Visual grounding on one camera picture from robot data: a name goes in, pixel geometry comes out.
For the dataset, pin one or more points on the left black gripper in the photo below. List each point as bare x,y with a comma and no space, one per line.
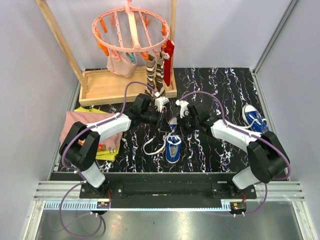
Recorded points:
163,125

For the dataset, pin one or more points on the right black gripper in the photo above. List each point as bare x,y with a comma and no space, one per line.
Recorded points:
181,121

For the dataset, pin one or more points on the blue sneaker with white laces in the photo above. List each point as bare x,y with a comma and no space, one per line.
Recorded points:
171,144

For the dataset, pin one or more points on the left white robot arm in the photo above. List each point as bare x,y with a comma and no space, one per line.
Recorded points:
80,145

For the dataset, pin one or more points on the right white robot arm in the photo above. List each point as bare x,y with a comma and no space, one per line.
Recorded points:
266,156

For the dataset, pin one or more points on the right brown striped sock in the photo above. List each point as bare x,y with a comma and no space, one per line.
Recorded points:
159,74

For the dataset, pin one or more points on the brown striped sock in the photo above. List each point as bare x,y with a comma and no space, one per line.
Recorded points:
150,64
159,74

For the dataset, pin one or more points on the yellow folded t-shirt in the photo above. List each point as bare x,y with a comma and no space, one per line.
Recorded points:
104,152

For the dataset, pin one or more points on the left brown striped sock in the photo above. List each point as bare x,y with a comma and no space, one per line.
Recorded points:
150,64

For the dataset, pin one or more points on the pink mesh laundry bag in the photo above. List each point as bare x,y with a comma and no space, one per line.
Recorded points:
121,63

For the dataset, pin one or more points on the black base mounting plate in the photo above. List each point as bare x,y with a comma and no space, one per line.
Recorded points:
181,186

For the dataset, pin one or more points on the red hanging sock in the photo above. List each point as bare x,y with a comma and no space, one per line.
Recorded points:
168,51

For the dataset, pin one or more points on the wooden drying rack stand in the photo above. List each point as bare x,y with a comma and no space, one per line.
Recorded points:
101,87

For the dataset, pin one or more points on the pink folded t-shirt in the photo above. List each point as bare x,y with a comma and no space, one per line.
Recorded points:
86,117

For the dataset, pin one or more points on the pink round clip hanger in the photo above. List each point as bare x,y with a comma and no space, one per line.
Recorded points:
129,31

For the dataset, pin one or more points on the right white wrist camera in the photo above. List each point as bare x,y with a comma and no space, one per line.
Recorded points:
183,108

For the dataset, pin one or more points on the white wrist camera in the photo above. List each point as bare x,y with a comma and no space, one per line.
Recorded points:
183,108
160,101

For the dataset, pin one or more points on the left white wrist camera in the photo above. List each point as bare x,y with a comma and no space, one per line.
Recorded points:
160,101

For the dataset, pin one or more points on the aluminium slotted rail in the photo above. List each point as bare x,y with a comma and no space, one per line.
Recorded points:
154,203

